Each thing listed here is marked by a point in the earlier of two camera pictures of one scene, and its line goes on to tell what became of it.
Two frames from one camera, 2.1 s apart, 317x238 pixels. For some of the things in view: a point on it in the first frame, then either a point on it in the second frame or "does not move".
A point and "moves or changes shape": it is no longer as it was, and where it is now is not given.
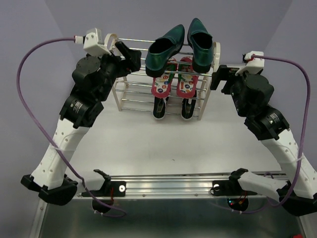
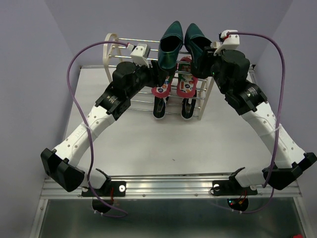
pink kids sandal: x=187 y=78 does not move
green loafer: x=162 y=49 moves or changes shape
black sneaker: x=159 y=107 does not move
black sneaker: x=188 y=107 does not move
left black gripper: x=132 y=60 -> x=155 y=74
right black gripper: x=223 y=73 -> x=207 y=57
